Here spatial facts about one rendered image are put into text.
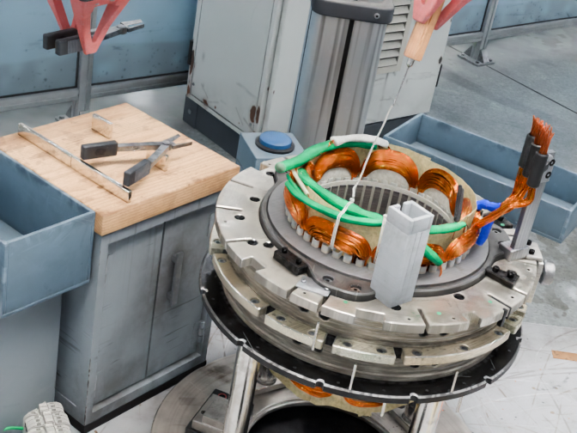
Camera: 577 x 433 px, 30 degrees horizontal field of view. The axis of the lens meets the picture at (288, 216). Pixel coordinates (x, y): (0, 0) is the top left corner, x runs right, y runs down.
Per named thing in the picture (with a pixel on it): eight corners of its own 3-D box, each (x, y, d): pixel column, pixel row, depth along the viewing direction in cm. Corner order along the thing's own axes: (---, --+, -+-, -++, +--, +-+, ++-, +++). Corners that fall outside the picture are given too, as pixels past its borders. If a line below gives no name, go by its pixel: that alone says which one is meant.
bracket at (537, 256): (513, 301, 108) (526, 257, 105) (507, 281, 111) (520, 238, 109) (531, 303, 108) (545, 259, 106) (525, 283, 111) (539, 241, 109)
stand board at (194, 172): (101, 237, 107) (103, 216, 106) (-15, 160, 116) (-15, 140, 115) (238, 185, 121) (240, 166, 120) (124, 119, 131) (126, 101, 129)
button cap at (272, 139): (294, 150, 132) (296, 143, 132) (264, 150, 131) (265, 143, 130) (285, 136, 136) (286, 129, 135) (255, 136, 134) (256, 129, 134)
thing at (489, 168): (536, 366, 146) (599, 181, 132) (507, 404, 137) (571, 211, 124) (377, 290, 156) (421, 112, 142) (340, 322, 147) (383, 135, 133)
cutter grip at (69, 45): (59, 57, 109) (59, 41, 109) (54, 54, 110) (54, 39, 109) (90, 49, 112) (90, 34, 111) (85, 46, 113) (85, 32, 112)
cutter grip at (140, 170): (128, 187, 108) (130, 173, 108) (121, 185, 109) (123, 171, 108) (149, 173, 112) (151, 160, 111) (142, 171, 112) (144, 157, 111)
